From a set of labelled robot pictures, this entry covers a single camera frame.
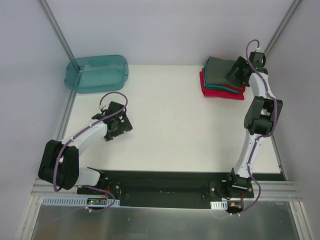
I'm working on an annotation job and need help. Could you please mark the grey t shirt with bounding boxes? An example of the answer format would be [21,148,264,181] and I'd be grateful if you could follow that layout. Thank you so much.
[207,56,243,88]

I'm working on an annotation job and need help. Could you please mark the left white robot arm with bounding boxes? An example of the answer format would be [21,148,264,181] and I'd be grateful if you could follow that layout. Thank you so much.
[38,101,133,195]

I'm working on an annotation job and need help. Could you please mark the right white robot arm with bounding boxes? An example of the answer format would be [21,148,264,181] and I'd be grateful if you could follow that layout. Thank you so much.
[225,51,283,198]

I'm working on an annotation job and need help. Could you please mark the red folded t shirt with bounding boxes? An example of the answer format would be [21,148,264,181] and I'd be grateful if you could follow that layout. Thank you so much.
[204,84,246,94]

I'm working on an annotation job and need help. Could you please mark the teal folded t shirt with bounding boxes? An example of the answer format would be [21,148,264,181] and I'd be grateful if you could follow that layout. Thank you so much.
[202,66,225,89]

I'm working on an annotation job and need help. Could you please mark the pink folded t shirt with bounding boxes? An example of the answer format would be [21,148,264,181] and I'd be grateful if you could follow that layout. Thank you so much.
[199,71,245,101]

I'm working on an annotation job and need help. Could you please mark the teal plastic bin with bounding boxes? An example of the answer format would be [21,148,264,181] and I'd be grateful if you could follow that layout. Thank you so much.
[64,54,129,94]

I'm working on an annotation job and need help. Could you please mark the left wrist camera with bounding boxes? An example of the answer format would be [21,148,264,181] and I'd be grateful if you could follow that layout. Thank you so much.
[98,103,110,115]

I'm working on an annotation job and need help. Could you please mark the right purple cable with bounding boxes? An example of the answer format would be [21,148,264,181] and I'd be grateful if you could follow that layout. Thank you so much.
[212,39,278,221]

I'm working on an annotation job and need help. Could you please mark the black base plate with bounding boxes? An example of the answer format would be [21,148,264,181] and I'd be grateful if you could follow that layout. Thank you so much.
[74,169,287,208]

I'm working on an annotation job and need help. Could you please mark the right aluminium frame post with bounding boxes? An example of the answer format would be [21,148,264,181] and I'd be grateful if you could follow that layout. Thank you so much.
[264,0,303,56]

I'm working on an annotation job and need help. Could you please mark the aluminium frame post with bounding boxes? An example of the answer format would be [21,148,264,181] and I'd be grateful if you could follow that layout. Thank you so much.
[37,0,75,61]
[264,0,303,56]

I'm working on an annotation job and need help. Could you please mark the left white cable duct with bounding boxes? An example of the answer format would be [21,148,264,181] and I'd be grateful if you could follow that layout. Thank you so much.
[42,196,120,208]

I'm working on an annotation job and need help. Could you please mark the white cable duct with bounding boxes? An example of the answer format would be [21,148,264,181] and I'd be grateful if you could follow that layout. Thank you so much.
[42,196,120,208]
[210,200,228,211]

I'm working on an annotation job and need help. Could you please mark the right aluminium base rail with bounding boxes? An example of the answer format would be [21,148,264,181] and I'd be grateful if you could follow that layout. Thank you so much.
[259,181,303,202]

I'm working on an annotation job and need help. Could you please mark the right white cable duct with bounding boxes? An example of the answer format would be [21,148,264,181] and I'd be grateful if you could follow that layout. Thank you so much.
[210,200,228,211]

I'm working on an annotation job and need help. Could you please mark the left aluminium frame post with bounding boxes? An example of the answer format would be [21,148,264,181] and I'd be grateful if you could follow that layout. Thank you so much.
[37,0,75,61]

